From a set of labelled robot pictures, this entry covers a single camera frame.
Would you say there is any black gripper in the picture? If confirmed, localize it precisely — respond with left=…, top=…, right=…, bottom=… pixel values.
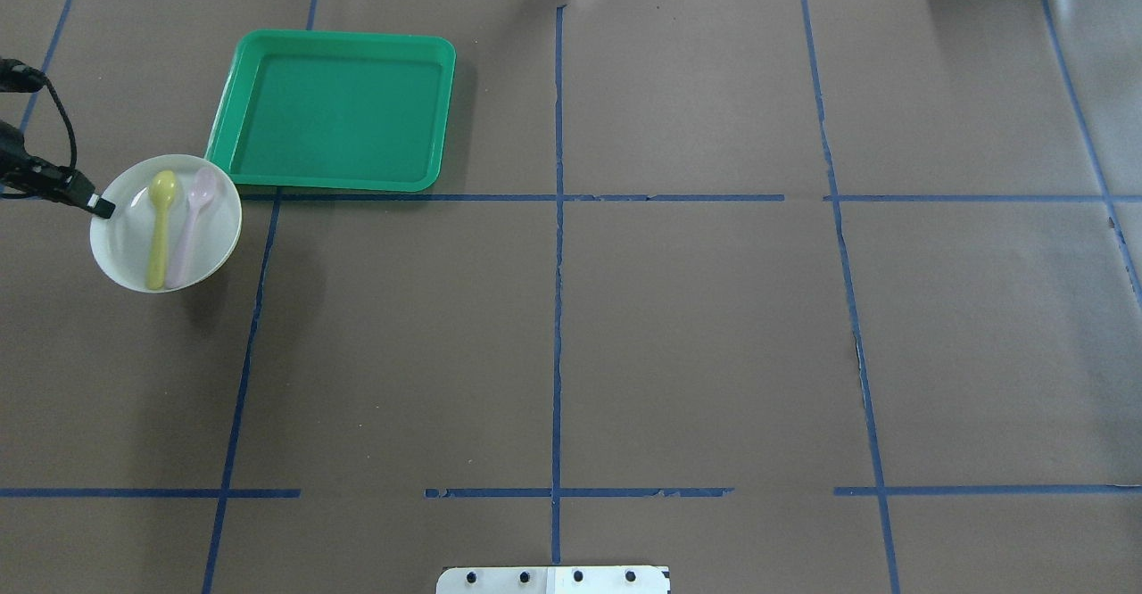
left=1, top=121, right=116, bottom=219

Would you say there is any white round plate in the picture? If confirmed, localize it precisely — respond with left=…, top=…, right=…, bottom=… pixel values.
left=89, top=154, right=244, bottom=292

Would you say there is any yellow plastic spoon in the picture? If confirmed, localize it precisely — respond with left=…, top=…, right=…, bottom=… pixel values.
left=145, top=169, right=179, bottom=292

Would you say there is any pink plastic spoon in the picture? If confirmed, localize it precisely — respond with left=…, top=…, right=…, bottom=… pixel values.
left=166, top=166, right=218, bottom=289

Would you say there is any green plastic tray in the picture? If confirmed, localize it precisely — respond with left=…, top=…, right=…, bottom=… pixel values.
left=206, top=29, right=457, bottom=193

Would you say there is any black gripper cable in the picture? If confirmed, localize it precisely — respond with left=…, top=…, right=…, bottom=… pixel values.
left=0, top=57, right=79, bottom=176

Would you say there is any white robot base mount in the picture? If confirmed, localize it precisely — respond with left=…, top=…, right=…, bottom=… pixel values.
left=435, top=565, right=671, bottom=593

